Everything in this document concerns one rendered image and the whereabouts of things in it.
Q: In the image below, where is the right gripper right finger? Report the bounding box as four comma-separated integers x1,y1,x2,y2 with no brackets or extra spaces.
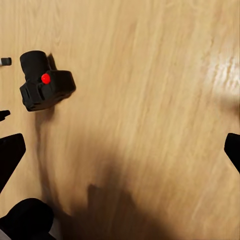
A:
224,133,240,173

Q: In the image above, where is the digital camera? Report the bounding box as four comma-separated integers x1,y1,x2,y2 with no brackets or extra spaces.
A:
20,50,75,112

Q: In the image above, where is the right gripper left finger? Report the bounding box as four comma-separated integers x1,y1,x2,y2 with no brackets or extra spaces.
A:
0,133,26,193

